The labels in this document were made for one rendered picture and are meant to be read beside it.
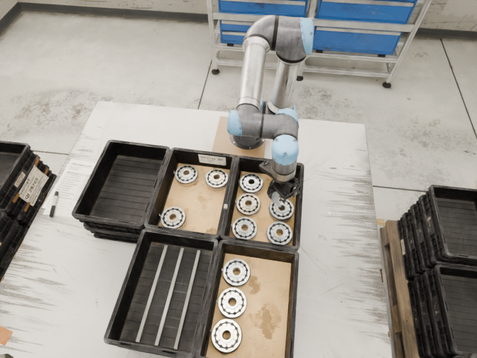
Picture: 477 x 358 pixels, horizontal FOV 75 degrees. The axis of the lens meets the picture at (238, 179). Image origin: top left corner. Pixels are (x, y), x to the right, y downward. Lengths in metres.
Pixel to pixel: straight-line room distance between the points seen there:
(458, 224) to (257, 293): 1.23
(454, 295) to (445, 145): 1.47
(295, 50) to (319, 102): 1.86
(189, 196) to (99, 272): 0.50
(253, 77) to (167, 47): 2.71
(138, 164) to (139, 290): 0.59
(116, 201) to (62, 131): 1.74
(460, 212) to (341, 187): 0.73
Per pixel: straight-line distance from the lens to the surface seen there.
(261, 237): 1.30
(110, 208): 1.47
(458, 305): 2.00
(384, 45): 3.14
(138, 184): 1.49
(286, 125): 0.95
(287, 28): 1.19
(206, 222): 1.33
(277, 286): 1.25
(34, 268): 1.65
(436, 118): 3.29
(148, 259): 1.32
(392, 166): 2.76
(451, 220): 2.05
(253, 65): 1.08
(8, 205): 2.19
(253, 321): 1.22
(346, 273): 1.45
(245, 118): 0.96
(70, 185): 1.79
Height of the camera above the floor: 2.03
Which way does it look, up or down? 57 degrees down
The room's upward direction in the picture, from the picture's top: 1 degrees counter-clockwise
